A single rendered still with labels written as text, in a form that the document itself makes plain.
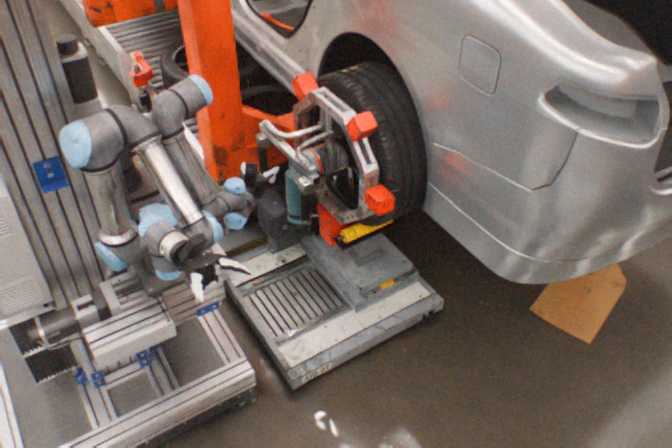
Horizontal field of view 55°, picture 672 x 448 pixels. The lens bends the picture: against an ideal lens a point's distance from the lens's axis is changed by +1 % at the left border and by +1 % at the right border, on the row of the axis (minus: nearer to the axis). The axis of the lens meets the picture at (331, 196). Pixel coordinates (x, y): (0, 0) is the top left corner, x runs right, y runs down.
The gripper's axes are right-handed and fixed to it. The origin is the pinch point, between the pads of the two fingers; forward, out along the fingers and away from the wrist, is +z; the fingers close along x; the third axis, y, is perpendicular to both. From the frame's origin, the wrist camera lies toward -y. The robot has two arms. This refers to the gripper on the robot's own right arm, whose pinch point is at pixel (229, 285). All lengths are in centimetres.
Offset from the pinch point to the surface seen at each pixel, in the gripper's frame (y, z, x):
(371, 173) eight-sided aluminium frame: 17, -27, -89
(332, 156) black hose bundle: 11, -38, -78
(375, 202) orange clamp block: 25, -21, -85
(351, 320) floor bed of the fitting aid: 104, -32, -97
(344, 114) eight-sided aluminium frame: 0, -44, -90
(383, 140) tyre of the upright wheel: 5, -28, -94
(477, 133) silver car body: -14, 7, -96
